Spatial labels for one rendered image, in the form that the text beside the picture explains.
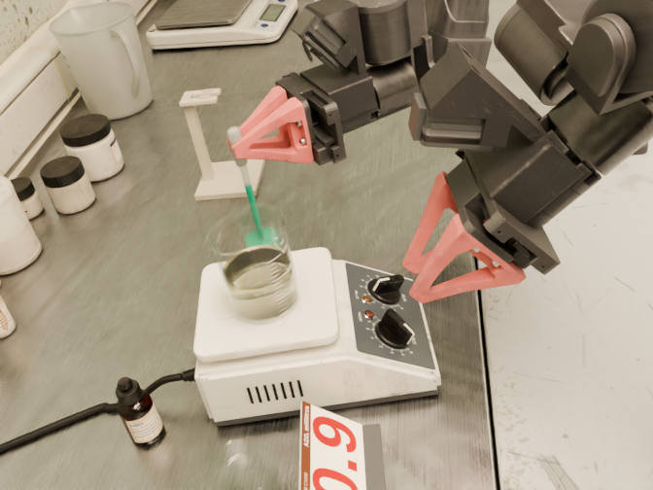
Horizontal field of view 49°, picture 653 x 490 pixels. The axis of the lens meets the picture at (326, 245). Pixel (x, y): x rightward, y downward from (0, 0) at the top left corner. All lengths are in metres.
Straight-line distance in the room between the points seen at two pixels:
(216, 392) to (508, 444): 0.24
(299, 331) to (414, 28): 0.34
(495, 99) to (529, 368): 0.29
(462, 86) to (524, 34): 0.09
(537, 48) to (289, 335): 0.28
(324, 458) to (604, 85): 0.33
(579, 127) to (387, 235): 0.37
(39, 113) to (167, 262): 0.44
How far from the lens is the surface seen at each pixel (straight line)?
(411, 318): 0.66
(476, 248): 0.50
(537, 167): 0.48
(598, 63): 0.44
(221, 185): 0.94
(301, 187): 0.92
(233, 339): 0.60
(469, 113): 0.46
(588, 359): 0.68
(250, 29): 1.36
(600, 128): 0.49
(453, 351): 0.68
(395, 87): 0.76
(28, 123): 1.18
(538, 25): 0.52
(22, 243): 0.92
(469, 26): 0.79
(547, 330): 0.70
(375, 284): 0.65
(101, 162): 1.04
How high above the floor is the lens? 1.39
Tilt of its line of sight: 37 degrees down
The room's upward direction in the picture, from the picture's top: 10 degrees counter-clockwise
